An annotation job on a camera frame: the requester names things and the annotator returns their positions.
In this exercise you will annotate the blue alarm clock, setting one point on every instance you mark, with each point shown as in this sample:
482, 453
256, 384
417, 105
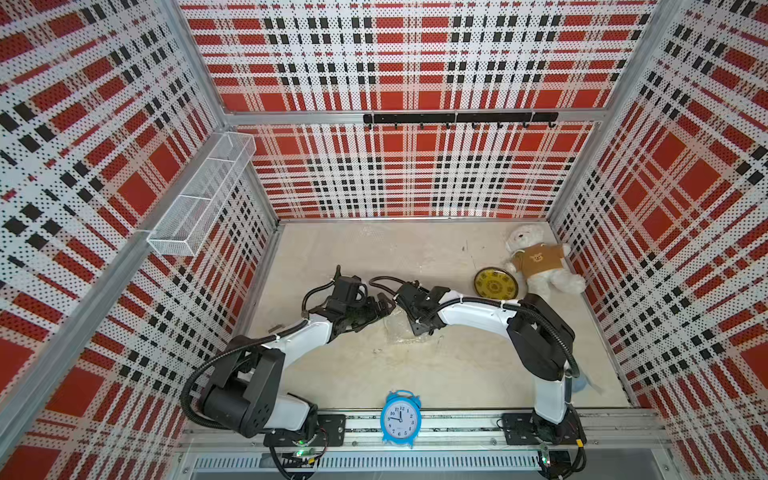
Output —
401, 418

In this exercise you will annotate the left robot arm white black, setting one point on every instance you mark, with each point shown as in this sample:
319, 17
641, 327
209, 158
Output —
238, 389

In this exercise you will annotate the white wire mesh basket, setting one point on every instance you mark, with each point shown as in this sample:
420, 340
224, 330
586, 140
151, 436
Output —
204, 191

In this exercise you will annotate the white teddy bear brown shirt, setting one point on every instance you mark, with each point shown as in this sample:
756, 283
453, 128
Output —
542, 265

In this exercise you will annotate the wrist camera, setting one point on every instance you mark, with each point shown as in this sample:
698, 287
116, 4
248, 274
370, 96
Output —
349, 290
413, 315

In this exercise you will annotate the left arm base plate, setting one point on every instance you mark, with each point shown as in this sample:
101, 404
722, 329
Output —
327, 429

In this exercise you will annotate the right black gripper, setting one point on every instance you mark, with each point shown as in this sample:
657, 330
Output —
417, 330

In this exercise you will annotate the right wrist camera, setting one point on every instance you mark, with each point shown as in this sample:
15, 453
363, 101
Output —
413, 315

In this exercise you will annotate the grey blue oval dish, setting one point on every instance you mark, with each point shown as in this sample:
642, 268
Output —
580, 383

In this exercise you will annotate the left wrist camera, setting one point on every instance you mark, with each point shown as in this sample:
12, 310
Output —
349, 290

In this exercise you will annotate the black hook rail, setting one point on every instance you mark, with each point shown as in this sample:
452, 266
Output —
523, 118

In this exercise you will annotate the yellow patterned plate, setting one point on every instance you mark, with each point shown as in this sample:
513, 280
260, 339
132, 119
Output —
495, 284

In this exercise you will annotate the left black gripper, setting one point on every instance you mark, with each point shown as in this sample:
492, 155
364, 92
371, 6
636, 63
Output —
373, 313

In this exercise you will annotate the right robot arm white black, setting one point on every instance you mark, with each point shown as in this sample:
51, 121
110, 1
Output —
543, 341

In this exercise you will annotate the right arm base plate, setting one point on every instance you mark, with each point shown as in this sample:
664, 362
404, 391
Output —
516, 427

